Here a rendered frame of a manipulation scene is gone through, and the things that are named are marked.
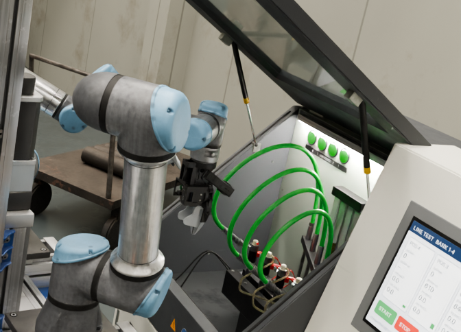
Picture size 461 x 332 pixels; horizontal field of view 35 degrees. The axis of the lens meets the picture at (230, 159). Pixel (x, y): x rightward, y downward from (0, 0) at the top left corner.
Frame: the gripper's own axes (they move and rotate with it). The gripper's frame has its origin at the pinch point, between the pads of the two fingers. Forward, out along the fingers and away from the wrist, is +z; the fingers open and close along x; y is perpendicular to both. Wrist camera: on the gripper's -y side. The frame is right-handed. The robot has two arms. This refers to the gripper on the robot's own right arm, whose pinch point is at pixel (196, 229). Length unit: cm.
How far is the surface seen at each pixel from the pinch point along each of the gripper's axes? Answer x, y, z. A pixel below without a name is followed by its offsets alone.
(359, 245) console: 27.8, -32.2, -7.6
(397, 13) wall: -164, -203, -53
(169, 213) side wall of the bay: -43.0, -14.7, 14.8
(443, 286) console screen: 56, -33, -11
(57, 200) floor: -299, -66, 121
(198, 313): 1.7, -5.3, 25.4
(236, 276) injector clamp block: -12.4, -25.1, 22.4
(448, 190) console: 45, -38, -30
